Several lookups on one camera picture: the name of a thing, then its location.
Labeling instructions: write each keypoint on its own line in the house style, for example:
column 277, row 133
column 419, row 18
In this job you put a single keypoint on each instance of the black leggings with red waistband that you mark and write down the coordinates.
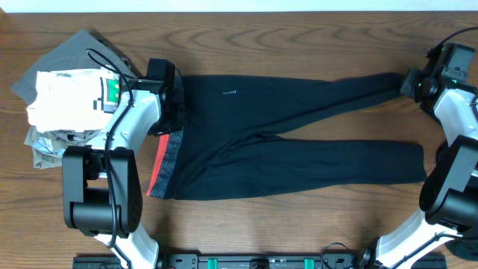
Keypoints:
column 233, row 147

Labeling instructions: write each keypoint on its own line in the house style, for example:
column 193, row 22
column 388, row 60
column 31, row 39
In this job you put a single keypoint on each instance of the white folded printed shirt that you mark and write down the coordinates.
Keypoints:
column 77, row 100

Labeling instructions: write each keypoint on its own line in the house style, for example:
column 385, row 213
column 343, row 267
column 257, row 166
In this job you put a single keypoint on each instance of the black garment pile right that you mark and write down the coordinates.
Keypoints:
column 466, row 251

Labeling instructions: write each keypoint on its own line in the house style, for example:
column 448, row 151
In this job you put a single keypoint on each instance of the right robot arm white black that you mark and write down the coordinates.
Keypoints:
column 448, row 201

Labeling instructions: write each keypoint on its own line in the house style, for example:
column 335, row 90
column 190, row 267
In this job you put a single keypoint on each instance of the grey folded shirt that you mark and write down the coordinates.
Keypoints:
column 72, row 54

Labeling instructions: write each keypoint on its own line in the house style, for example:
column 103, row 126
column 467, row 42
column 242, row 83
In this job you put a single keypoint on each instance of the olive folded garment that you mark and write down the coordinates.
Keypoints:
column 48, row 147

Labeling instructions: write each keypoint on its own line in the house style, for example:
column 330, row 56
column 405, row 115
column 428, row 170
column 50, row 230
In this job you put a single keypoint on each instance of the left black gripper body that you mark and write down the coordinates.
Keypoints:
column 173, row 108

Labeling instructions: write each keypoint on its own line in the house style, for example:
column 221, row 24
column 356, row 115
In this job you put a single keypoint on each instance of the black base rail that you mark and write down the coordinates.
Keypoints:
column 193, row 261

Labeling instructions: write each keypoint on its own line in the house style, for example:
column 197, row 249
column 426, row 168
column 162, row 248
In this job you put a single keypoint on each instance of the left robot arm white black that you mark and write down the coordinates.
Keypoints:
column 101, row 188

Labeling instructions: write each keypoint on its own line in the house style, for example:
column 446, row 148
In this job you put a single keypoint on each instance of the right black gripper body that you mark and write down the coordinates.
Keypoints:
column 414, row 84

